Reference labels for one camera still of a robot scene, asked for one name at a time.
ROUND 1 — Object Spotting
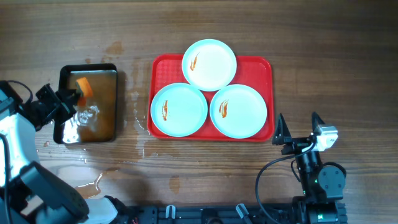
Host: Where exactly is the white plate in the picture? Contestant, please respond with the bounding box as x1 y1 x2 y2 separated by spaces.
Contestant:
181 39 237 91
209 84 267 139
150 83 208 138

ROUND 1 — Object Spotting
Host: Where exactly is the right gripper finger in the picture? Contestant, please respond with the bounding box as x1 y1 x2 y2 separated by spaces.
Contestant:
272 113 292 145
312 111 325 134

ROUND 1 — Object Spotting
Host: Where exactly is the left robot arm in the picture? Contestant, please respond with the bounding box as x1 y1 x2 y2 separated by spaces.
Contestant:
1 78 128 223

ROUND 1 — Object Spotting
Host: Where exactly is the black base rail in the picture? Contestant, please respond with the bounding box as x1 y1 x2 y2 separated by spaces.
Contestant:
128 203 348 224

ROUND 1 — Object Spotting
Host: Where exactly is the right black cable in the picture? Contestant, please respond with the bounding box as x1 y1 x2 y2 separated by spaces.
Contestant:
255 142 317 224

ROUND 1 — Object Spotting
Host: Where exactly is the orange green sponge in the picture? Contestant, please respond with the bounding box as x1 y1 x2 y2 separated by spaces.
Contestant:
75 77 93 106

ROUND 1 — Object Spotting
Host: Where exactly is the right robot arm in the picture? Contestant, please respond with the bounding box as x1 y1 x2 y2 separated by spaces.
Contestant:
272 112 348 224

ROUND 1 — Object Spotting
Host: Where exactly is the black metal water pan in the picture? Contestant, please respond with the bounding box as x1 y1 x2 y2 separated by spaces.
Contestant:
53 63 118 144

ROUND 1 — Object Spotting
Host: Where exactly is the red plastic tray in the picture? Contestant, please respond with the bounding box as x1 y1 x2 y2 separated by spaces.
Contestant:
148 54 275 142

